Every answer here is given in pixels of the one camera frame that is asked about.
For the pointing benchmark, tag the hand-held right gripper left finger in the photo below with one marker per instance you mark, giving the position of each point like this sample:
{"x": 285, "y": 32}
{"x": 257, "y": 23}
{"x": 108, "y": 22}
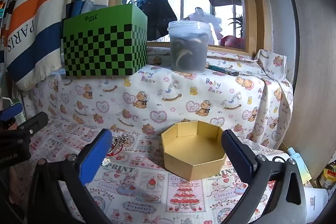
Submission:
{"x": 96, "y": 158}

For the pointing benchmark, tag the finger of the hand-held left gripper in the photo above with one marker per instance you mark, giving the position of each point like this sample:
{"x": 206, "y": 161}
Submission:
{"x": 34, "y": 123}
{"x": 9, "y": 112}

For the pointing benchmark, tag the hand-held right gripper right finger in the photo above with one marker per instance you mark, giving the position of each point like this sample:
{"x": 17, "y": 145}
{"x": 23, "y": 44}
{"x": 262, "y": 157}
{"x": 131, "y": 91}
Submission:
{"x": 236, "y": 158}

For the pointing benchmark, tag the small silver charm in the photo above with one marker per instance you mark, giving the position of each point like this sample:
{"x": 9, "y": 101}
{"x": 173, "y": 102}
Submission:
{"x": 106, "y": 161}

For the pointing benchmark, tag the gold octagonal box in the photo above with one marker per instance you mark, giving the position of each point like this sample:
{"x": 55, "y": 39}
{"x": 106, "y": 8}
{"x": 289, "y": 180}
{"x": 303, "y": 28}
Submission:
{"x": 194, "y": 153}

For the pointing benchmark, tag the pink cartoon print cloth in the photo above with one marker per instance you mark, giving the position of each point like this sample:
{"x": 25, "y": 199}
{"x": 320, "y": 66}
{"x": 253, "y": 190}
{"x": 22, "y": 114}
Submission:
{"x": 147, "y": 187}

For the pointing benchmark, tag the pale blue lotion tube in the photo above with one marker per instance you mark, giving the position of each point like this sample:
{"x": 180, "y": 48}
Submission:
{"x": 299, "y": 165}

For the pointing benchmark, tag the bear print cloth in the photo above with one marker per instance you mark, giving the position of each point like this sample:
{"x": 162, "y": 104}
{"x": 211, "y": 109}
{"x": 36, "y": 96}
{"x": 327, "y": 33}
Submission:
{"x": 183, "y": 87}

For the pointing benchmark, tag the green and black lighter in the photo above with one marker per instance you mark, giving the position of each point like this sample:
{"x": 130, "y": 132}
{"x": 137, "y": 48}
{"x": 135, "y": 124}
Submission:
{"x": 223, "y": 70}

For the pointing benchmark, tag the white paper card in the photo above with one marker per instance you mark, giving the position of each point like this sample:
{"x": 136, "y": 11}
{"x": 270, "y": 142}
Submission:
{"x": 315, "y": 203}

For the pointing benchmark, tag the jar with red label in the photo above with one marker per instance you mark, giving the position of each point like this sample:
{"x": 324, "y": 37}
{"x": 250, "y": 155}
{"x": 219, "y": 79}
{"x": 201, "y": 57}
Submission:
{"x": 329, "y": 174}

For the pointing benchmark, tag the striped curtain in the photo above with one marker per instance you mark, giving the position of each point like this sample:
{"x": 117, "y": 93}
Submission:
{"x": 39, "y": 16}

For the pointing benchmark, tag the green checkered box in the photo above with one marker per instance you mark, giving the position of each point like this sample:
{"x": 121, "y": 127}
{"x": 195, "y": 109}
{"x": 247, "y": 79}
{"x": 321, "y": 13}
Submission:
{"x": 105, "y": 48}

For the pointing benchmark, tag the clear plastic bucket with lid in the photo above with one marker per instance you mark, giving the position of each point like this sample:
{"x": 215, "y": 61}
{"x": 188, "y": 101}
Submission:
{"x": 188, "y": 53}

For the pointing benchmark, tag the red round object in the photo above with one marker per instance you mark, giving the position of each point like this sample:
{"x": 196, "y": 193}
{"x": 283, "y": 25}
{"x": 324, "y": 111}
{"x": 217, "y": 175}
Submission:
{"x": 232, "y": 42}

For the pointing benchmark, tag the green potted plant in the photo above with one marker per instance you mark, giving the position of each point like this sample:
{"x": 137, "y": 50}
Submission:
{"x": 237, "y": 24}

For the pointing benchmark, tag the pink and white bag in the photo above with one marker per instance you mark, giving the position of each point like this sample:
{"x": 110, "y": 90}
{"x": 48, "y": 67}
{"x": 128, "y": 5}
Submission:
{"x": 207, "y": 22}

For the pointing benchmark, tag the black hanging garment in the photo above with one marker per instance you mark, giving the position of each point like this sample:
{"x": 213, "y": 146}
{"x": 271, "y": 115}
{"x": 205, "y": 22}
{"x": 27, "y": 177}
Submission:
{"x": 157, "y": 11}

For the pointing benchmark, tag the wooden window frame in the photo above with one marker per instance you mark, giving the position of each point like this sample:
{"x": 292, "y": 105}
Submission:
{"x": 252, "y": 3}

